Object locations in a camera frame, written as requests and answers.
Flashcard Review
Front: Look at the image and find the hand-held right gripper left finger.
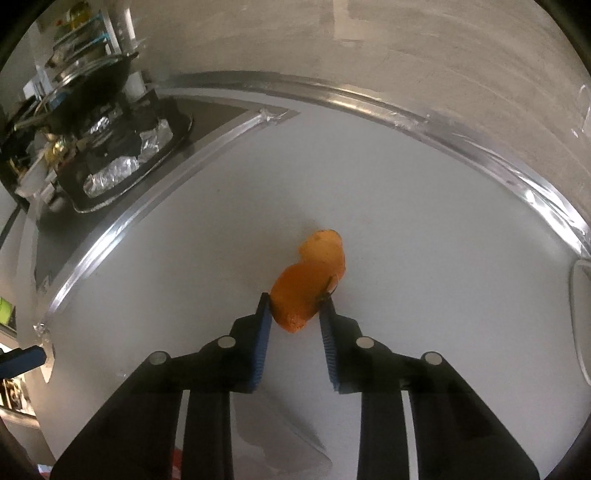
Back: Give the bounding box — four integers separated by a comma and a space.
50, 292, 273, 480

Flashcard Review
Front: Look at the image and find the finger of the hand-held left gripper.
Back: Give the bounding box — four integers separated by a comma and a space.
0, 346, 47, 377

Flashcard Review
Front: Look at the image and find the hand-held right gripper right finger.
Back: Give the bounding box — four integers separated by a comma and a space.
320, 296, 541, 480

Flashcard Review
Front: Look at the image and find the orange peel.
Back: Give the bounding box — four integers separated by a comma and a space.
270, 229, 348, 334

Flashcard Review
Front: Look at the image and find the white cup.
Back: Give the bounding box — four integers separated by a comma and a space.
15, 170, 48, 200

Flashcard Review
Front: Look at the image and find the aluminium foil sheet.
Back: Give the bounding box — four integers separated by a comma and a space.
137, 119, 174, 163
83, 155, 140, 199

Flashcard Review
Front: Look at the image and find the black gas stove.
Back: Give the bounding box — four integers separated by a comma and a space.
55, 88, 195, 214

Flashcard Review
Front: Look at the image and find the black wok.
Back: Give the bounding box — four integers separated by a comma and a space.
14, 52, 140, 136

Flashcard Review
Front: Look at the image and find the white bottle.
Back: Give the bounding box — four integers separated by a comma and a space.
124, 69, 147, 101

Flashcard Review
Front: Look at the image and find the metal shelf rack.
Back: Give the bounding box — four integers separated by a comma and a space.
46, 0, 139, 75

